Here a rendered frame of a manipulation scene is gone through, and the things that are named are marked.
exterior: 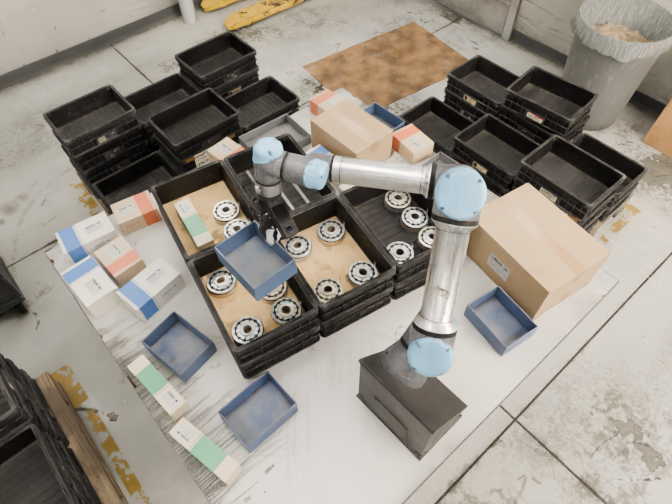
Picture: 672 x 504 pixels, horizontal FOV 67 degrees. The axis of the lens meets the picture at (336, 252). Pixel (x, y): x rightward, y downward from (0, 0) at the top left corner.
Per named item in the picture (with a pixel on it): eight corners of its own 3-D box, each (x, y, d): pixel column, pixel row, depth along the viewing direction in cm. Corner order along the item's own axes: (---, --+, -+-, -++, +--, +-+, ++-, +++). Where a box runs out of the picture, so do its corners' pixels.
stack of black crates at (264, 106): (276, 119, 336) (269, 74, 308) (304, 142, 322) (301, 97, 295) (225, 147, 321) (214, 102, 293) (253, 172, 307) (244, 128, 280)
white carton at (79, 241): (74, 267, 201) (64, 254, 193) (64, 247, 207) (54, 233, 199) (122, 243, 207) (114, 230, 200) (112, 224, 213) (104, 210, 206)
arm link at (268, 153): (279, 158, 125) (246, 149, 126) (279, 191, 133) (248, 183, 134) (290, 139, 130) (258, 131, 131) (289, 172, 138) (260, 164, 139)
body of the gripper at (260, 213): (270, 204, 153) (269, 174, 143) (287, 221, 149) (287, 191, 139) (248, 215, 149) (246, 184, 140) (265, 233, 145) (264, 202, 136)
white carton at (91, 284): (70, 286, 196) (60, 273, 188) (99, 268, 200) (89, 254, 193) (96, 319, 187) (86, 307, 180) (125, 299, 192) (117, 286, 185)
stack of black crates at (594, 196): (590, 234, 277) (628, 175, 241) (557, 264, 266) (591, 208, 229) (529, 193, 295) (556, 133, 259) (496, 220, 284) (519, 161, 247)
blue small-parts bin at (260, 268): (297, 272, 153) (295, 259, 148) (257, 301, 148) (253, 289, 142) (257, 233, 162) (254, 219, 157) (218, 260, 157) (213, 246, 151)
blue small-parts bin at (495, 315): (532, 335, 181) (538, 326, 175) (501, 357, 176) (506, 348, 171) (493, 295, 191) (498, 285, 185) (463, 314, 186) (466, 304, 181)
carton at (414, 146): (432, 154, 235) (434, 142, 229) (411, 165, 231) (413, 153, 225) (409, 135, 243) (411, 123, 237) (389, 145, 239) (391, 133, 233)
